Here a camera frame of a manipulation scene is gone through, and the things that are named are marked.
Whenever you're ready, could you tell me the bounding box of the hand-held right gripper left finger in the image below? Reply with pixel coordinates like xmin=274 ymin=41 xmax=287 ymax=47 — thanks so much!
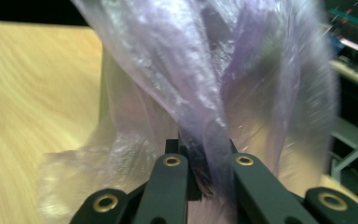
xmin=164 ymin=138 xmax=204 ymax=203

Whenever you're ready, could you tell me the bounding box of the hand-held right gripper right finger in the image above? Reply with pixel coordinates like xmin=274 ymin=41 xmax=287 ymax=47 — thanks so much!
xmin=228 ymin=138 xmax=240 ymax=155

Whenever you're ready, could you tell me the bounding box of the gray bin with plastic bag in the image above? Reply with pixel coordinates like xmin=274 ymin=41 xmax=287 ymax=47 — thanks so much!
xmin=37 ymin=0 xmax=340 ymax=224

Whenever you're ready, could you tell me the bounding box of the green bar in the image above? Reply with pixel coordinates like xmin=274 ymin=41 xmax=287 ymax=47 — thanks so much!
xmin=327 ymin=7 xmax=358 ymax=27

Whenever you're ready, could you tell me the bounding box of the grey metal frame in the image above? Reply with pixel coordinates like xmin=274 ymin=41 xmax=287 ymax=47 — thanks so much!
xmin=328 ymin=115 xmax=358 ymax=185

